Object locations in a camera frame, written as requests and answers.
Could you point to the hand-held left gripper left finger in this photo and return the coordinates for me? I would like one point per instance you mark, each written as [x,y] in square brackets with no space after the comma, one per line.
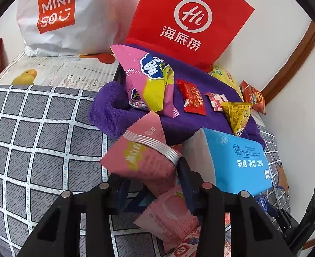
[121,195]

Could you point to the orange chips bag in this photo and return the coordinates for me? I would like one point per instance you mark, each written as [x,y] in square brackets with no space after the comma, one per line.
[253,96]

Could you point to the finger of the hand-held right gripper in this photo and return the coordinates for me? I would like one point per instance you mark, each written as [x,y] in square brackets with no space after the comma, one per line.
[308,219]
[286,219]

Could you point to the red paper bag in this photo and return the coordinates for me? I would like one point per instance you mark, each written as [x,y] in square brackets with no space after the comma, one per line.
[189,13]

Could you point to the pink silver-striped snack packet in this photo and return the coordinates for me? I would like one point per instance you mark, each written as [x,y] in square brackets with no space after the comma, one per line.
[141,155]

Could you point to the yellow triangular snack packet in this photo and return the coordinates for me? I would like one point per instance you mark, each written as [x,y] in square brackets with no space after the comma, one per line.
[237,115]

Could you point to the yellow chips bag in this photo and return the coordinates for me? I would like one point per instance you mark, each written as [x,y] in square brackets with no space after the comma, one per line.
[227,79]

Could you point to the small red snack packet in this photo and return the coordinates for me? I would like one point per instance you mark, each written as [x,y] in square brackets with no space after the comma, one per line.
[193,97]

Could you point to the pink peach snack packet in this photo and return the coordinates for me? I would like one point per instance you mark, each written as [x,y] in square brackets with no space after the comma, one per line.
[170,216]

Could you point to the purple towel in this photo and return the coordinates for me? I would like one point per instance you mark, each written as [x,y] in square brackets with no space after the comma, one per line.
[114,112]

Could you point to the small red and white candy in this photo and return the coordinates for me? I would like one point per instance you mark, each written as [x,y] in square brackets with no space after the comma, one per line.
[216,101]

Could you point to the long red cartoon snack packet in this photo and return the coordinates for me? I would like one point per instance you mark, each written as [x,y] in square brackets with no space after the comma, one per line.
[185,247]

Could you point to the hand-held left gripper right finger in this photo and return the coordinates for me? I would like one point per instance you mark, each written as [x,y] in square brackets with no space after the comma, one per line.
[185,190]

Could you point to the white plastic bag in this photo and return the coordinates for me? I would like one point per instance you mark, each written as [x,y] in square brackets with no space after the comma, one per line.
[74,18]

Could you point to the pink and yellow snack packet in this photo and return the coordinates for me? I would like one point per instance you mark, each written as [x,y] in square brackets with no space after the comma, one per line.
[152,85]

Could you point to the grey checked blanket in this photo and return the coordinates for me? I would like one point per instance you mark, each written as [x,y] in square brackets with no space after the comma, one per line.
[39,139]

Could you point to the blue tissue pack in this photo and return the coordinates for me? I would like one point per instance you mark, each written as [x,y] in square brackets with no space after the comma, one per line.
[237,160]

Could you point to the small blue candy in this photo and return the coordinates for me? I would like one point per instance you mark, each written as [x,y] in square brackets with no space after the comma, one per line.
[263,204]

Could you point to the brown wooden door frame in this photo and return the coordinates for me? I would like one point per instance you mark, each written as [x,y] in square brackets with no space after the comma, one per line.
[291,61]

